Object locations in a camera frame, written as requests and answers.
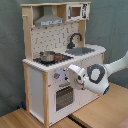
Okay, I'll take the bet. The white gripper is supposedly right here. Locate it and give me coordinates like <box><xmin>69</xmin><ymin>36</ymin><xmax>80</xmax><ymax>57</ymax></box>
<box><xmin>68</xmin><ymin>64</ymin><xmax>86</xmax><ymax>90</ymax></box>

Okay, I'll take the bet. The small metal toy pot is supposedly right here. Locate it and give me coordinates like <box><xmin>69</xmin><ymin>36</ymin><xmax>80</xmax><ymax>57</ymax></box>
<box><xmin>40</xmin><ymin>51</ymin><xmax>55</xmax><ymax>62</ymax></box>

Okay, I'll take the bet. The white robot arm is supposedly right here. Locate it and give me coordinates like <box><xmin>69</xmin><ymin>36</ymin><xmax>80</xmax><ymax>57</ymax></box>
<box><xmin>68</xmin><ymin>52</ymin><xmax>128</xmax><ymax>95</ymax></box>

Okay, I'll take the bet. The wooden toy kitchen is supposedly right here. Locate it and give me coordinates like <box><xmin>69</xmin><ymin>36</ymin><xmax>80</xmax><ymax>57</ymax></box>
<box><xmin>22</xmin><ymin>2</ymin><xmax>105</xmax><ymax>128</ymax></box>

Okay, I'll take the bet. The grey toy sink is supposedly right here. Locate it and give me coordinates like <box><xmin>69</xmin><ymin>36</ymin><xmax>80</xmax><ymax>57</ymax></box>
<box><xmin>66</xmin><ymin>47</ymin><xmax>94</xmax><ymax>56</ymax></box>

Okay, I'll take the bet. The left red stove knob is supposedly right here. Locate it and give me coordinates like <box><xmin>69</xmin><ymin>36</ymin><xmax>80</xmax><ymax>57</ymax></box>
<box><xmin>54</xmin><ymin>73</ymin><xmax>60</xmax><ymax>79</ymax></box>

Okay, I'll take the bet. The black toy stovetop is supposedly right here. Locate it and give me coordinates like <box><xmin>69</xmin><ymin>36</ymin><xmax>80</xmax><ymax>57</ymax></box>
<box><xmin>34</xmin><ymin>53</ymin><xmax>71</xmax><ymax>66</ymax></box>

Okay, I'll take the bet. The toy oven door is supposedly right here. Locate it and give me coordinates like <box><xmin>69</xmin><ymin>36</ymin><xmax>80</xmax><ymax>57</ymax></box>
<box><xmin>56</xmin><ymin>86</ymin><xmax>73</xmax><ymax>111</ymax></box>

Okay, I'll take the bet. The black toy faucet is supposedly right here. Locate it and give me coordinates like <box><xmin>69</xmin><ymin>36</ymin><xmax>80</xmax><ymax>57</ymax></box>
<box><xmin>66</xmin><ymin>32</ymin><xmax>83</xmax><ymax>50</ymax></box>

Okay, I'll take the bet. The toy microwave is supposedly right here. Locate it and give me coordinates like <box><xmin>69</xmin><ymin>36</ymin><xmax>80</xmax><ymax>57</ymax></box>
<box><xmin>67</xmin><ymin>4</ymin><xmax>88</xmax><ymax>20</ymax></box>

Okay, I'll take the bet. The grey range hood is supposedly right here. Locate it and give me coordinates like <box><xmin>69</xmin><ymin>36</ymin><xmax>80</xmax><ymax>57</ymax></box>
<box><xmin>35</xmin><ymin>5</ymin><xmax>64</xmax><ymax>27</ymax></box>

